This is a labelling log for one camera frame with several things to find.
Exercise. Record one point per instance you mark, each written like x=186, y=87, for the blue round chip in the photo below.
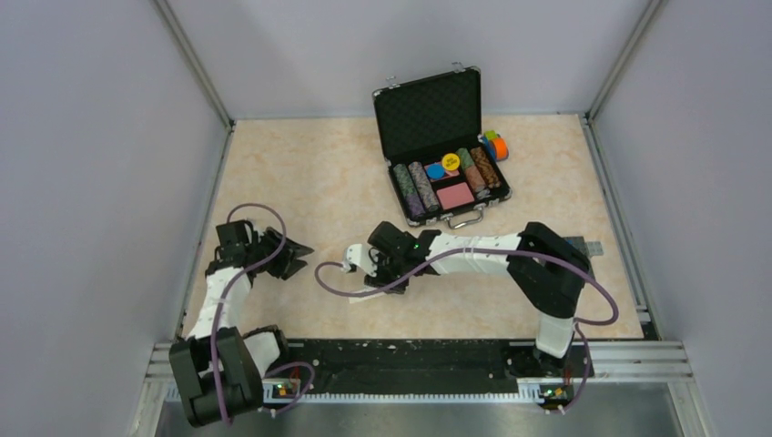
x=435, y=171

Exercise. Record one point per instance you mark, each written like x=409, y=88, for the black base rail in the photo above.
x=414, y=370

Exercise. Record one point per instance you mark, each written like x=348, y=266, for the yellow big blind chip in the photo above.
x=450, y=162

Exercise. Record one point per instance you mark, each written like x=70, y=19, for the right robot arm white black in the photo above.
x=548, y=269

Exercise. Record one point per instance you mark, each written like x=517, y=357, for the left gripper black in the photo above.
x=287, y=262

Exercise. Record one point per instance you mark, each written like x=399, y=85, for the black poker chip case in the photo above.
x=427, y=118

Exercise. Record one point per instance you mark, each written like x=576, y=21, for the pink card deck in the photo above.
x=455, y=196

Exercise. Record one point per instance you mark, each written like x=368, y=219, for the grey lego baseplate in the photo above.
x=591, y=248

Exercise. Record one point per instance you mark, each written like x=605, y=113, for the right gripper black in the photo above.
x=381, y=280

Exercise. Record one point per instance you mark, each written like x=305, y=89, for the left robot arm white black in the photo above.
x=218, y=370

